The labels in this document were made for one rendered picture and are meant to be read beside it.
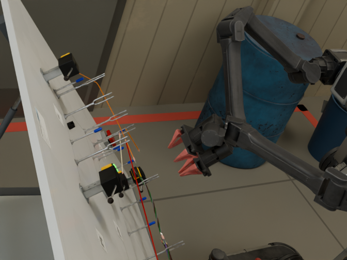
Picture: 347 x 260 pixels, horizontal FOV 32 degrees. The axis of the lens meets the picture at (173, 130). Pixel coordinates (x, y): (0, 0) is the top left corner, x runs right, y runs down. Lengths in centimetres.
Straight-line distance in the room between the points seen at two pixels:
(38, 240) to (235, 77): 89
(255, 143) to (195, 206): 188
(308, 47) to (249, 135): 209
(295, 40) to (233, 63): 183
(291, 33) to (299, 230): 125
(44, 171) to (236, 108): 110
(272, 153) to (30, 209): 94
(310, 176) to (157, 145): 231
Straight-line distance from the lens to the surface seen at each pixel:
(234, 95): 216
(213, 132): 188
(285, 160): 186
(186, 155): 198
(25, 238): 223
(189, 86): 441
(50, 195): 115
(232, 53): 216
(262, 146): 190
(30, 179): 356
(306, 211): 414
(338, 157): 250
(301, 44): 395
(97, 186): 142
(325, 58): 245
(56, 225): 110
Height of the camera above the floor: 251
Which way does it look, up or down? 37 degrees down
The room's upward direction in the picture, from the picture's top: 23 degrees clockwise
